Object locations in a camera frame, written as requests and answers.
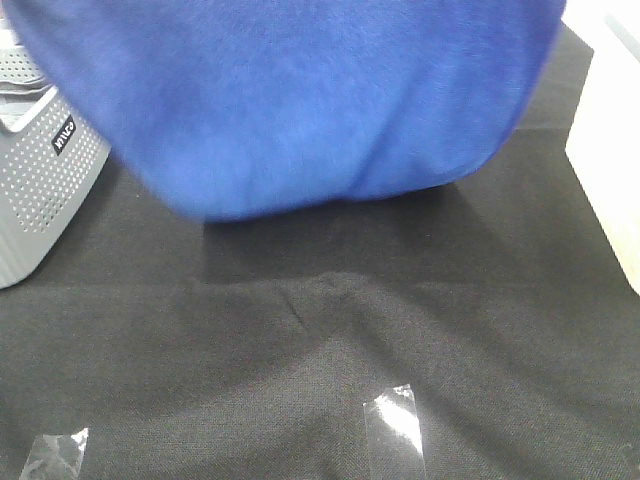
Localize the clear tape strip left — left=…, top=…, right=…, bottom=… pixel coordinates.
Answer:
left=19, top=427, right=89, bottom=480

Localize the grey perforated laundry basket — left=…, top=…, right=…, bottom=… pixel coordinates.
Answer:
left=1, top=19, right=110, bottom=288

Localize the clear tape strip centre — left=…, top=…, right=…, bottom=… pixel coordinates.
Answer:
left=363, top=384, right=426, bottom=480

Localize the clear tape strip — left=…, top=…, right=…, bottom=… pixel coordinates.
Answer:
left=363, top=384, right=426, bottom=480
left=19, top=427, right=89, bottom=480

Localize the white storage box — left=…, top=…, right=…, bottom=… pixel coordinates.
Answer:
left=562, top=1, right=639, bottom=291

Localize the black table cloth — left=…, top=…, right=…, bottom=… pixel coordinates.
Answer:
left=1, top=30, right=639, bottom=479

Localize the blue microfibre towel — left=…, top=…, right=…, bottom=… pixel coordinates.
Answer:
left=3, top=1, right=565, bottom=221

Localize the grey towel in basket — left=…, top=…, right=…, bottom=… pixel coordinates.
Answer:
left=1, top=77, right=51, bottom=127

